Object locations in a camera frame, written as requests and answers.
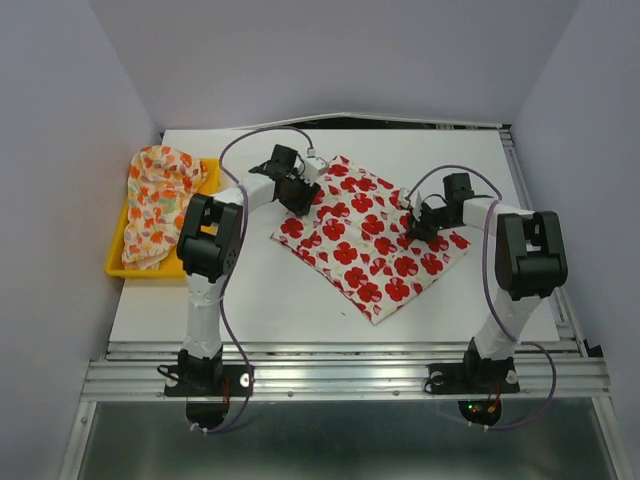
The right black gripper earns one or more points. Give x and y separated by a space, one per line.
417 228

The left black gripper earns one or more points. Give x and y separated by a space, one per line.
303 205

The white red poppy skirt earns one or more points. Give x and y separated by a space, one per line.
355 235

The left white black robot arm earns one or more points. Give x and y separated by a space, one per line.
210 244

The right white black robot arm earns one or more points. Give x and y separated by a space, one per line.
529 264

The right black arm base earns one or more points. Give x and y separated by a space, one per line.
459 379

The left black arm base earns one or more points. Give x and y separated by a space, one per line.
233 381

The orange floral skirt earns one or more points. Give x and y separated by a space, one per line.
160 184

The yellow plastic tray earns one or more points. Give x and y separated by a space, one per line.
171 266

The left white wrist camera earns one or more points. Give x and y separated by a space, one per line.
312 168

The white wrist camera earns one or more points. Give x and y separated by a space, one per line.
410 201
312 168

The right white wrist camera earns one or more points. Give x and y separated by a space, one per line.
410 201

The aluminium frame rail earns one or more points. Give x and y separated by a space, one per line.
342 371

